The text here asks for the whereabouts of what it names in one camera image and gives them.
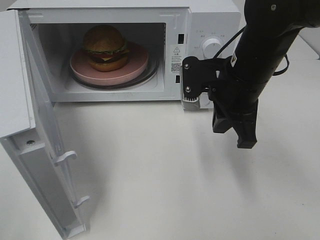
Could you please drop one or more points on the burger with lettuce and tomato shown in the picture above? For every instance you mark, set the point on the burger with lettuce and tomato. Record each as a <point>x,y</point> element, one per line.
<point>106,48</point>

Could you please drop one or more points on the pink round plate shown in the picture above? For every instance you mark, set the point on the pink round plate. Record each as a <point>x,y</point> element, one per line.
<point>138,59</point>

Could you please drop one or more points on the upper white power knob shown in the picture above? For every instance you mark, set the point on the upper white power knob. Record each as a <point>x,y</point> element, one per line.
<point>211,46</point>

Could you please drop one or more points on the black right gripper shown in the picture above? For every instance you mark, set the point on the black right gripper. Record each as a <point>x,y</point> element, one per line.
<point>232,97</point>

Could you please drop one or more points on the round door release button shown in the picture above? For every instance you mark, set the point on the round door release button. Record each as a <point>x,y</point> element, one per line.
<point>204,101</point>

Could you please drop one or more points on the white microwave oven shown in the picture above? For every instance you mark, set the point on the white microwave oven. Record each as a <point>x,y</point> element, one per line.
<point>59,26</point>

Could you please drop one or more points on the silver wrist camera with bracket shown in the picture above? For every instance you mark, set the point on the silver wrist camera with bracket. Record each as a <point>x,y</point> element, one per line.
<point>197,77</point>

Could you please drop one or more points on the glass microwave turntable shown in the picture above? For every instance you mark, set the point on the glass microwave turntable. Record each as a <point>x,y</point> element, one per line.
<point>145,76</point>

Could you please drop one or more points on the white microwave door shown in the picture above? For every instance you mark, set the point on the white microwave door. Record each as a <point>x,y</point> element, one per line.
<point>29,131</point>

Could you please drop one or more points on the white warning label sticker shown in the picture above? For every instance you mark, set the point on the white warning label sticker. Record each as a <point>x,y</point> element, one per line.
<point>176,56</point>

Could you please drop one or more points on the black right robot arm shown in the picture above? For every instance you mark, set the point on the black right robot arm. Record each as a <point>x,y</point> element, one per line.
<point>271,28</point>

